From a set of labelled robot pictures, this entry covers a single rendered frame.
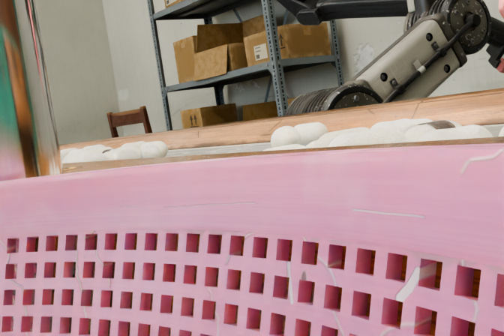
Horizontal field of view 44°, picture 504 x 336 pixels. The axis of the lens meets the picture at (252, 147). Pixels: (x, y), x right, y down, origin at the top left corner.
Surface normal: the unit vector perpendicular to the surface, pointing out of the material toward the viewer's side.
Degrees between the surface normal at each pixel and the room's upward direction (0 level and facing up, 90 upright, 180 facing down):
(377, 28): 90
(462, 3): 89
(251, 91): 90
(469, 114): 45
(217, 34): 109
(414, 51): 90
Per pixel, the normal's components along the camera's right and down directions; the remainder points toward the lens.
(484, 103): -0.66, -0.59
